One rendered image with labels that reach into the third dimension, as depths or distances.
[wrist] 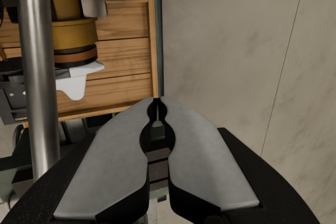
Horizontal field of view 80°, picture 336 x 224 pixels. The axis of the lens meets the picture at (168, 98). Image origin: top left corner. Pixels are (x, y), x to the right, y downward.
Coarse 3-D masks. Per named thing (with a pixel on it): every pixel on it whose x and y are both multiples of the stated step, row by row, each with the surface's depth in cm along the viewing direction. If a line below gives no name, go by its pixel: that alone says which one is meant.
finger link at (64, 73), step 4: (60, 68) 29; (64, 68) 29; (68, 68) 29; (20, 72) 27; (56, 72) 28; (60, 72) 29; (64, 72) 29; (68, 72) 29; (8, 76) 26; (12, 76) 26; (16, 76) 26; (20, 76) 26; (56, 76) 29; (60, 76) 29; (64, 76) 29; (68, 76) 30; (12, 80) 26; (16, 80) 27; (20, 80) 27
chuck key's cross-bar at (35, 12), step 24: (24, 0) 8; (48, 0) 8; (24, 24) 8; (48, 24) 9; (24, 48) 8; (48, 48) 9; (24, 72) 9; (48, 72) 9; (48, 96) 9; (48, 120) 9; (48, 144) 9; (48, 168) 9
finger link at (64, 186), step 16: (80, 144) 9; (64, 160) 8; (80, 160) 8; (48, 176) 7; (64, 176) 7; (32, 192) 7; (48, 192) 7; (16, 208) 6; (32, 208) 6; (48, 208) 6
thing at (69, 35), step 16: (64, 0) 26; (80, 0) 28; (64, 16) 26; (80, 16) 28; (64, 32) 26; (80, 32) 27; (96, 32) 31; (64, 48) 27; (80, 48) 29; (96, 48) 32; (64, 64) 28; (80, 64) 29
